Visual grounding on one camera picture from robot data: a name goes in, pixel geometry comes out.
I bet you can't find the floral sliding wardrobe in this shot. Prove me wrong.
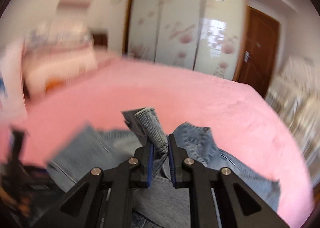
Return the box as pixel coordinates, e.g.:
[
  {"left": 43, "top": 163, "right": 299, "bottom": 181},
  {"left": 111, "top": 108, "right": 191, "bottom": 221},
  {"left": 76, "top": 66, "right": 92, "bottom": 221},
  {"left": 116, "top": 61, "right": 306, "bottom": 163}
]
[{"left": 125, "top": 0, "right": 247, "bottom": 80}]

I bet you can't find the pink flower pillow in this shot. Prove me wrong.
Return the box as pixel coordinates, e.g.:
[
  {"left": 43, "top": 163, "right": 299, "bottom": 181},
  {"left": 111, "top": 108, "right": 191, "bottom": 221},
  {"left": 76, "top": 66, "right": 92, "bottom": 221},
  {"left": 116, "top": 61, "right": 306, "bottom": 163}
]
[{"left": 22, "top": 47, "right": 98, "bottom": 98}]

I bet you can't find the striped folded blanket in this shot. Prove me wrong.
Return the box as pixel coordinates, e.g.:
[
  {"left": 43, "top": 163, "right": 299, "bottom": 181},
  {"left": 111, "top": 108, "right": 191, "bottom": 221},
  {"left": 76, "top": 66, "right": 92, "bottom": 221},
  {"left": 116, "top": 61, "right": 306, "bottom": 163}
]
[{"left": 25, "top": 20, "right": 94, "bottom": 52}]

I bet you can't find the brown wooden door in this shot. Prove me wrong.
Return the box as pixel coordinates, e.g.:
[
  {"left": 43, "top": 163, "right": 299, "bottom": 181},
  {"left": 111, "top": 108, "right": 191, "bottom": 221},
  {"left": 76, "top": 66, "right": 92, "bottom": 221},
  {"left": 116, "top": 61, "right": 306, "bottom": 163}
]
[{"left": 238, "top": 7, "right": 280, "bottom": 97}]

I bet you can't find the blue denim jacket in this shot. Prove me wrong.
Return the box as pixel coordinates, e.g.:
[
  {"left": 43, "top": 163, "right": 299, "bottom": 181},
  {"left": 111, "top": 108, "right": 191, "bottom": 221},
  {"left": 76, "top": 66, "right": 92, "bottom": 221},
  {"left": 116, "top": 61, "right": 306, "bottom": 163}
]
[{"left": 46, "top": 106, "right": 281, "bottom": 228}]

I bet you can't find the dark wooden headboard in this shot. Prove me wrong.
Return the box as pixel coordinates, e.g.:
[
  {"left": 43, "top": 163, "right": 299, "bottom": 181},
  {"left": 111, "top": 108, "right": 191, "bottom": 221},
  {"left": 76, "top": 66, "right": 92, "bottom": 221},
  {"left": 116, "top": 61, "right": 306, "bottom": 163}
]
[{"left": 91, "top": 31, "right": 108, "bottom": 48}]

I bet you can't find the cream ruffled covered furniture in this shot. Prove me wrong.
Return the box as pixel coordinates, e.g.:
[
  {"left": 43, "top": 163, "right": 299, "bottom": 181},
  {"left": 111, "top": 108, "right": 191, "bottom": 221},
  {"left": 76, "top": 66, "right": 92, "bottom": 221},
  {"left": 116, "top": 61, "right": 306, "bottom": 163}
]
[{"left": 265, "top": 56, "right": 319, "bottom": 166}]

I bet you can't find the pink bed sheet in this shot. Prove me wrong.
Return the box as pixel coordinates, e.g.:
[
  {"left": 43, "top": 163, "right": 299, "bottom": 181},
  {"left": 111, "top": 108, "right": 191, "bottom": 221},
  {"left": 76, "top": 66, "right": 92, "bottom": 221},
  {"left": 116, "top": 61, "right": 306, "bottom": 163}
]
[{"left": 0, "top": 52, "right": 315, "bottom": 227}]

